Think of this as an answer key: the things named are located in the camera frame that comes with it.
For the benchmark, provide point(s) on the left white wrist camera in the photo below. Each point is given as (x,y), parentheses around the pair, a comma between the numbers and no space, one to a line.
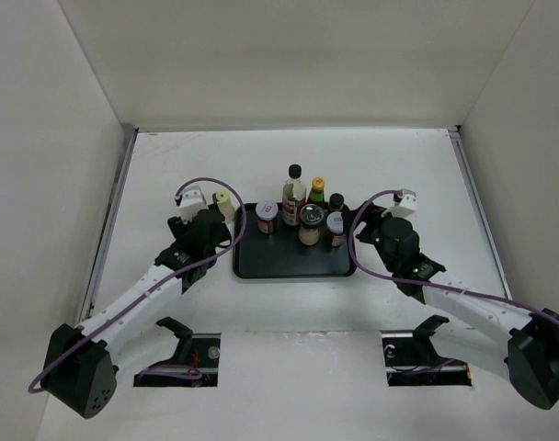
(190,201)

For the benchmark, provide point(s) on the small black-cap spice bottle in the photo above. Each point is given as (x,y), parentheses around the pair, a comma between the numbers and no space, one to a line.
(336,202)

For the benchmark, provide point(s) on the black plastic tray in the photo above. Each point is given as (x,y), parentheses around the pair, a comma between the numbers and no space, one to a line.
(281,254)

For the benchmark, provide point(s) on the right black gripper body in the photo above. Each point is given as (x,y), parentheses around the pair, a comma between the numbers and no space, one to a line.
(372,231)

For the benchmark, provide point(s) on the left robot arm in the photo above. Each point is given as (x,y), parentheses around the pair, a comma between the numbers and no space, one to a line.
(84,362)

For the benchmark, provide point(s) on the yellow-cap white powder jar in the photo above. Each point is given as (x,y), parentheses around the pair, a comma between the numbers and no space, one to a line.
(223,201)

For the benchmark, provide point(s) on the silver-lid white powder jar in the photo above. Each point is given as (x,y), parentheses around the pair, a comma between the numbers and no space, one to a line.
(311,219)

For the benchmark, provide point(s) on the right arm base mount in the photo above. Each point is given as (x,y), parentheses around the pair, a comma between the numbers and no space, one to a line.
(411,360)

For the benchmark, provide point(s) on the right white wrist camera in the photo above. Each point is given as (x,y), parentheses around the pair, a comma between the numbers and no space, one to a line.
(405,204)

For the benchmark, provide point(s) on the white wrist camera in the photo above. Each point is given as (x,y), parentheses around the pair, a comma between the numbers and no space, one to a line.
(405,204)
(190,201)

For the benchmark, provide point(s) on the yellow-cap red sauce bottle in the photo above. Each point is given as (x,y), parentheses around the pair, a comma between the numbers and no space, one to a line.
(317,192)

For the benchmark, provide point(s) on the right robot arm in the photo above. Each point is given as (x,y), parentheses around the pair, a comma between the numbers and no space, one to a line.
(511,339)

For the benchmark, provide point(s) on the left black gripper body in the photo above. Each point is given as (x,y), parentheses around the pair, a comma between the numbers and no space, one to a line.
(180,229)

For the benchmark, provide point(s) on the red-label lid brown jar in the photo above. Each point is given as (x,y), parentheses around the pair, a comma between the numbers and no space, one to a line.
(267,216)

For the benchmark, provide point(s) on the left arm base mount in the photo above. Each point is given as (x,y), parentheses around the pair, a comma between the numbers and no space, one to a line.
(190,361)

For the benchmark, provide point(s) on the tall black-cap sauce bottle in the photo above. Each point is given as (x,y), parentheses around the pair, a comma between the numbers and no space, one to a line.
(293,196)

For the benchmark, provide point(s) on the red-label lid spice jar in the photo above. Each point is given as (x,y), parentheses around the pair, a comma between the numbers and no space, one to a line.
(335,229)

